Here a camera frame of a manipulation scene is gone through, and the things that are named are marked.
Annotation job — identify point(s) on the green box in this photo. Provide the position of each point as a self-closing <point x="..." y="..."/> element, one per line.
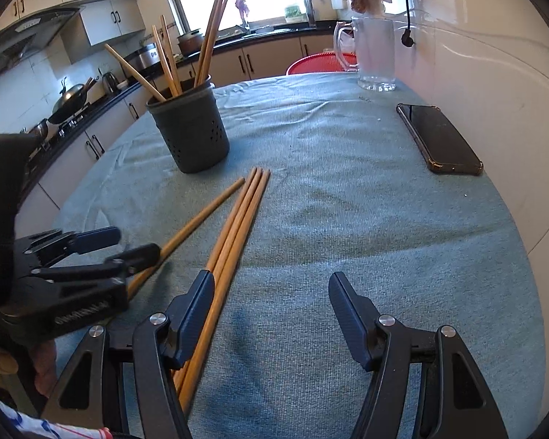
<point x="293" y="13"/>

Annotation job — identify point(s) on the person's patterned clothing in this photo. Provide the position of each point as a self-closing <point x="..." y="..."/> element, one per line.
<point x="27" y="423"/>

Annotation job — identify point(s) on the blue tablecloth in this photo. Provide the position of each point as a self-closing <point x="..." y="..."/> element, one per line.
<point x="347" y="219"/>

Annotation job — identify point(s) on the gas stove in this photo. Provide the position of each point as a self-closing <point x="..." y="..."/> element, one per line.
<point x="68" y="123"/>

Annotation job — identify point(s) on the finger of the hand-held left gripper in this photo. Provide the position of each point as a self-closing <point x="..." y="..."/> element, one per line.
<point x="139" y="256"/>
<point x="96" y="238"/>

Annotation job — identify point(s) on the steel pot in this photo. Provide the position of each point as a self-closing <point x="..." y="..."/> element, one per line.
<point x="39" y="129"/>

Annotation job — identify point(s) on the black kettle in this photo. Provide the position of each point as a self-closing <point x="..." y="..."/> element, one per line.
<point x="111" y="83"/>

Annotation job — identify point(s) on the clear glass pitcher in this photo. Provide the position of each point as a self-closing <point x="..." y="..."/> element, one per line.
<point x="375" y="55"/>

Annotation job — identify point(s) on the range hood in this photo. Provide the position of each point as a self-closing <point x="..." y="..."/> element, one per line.
<point x="23" y="36"/>

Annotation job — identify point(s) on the silver rice cooker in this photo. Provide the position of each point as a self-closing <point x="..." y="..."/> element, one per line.
<point x="148" y="57"/>

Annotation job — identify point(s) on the black kitchen countertop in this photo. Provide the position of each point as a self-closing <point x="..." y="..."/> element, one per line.
<point x="274" y="35"/>

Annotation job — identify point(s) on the person's left hand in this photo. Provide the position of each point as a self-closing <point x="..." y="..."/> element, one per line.
<point x="0" y="361"/>

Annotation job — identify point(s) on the brown clay pot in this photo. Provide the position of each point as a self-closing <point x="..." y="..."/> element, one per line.
<point x="190" y="45"/>

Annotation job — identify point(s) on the steel sink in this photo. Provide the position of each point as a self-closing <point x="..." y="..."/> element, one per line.
<point x="265" y="31"/>

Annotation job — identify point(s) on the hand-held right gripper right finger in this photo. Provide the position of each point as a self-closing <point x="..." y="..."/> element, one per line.
<point x="350" y="315"/>

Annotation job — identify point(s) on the steel wok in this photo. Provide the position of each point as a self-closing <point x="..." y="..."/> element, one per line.
<point x="71" y="100"/>

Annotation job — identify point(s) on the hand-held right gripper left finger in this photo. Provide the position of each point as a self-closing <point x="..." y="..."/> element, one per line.
<point x="196" y="311"/>

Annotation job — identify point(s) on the black perforated utensil holder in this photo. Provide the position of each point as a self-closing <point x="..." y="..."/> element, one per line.
<point x="192" y="132"/>

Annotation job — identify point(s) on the black smartphone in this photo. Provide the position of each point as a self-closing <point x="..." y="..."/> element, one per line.
<point x="439" y="139"/>

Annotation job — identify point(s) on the red plastic stool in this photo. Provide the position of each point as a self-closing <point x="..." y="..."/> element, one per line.
<point x="315" y="64"/>

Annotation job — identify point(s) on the small white wall cabinet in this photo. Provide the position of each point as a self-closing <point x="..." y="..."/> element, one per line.
<point x="105" y="23"/>

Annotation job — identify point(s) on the white base cabinets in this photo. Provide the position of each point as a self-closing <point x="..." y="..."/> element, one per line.
<point x="265" y="59"/>

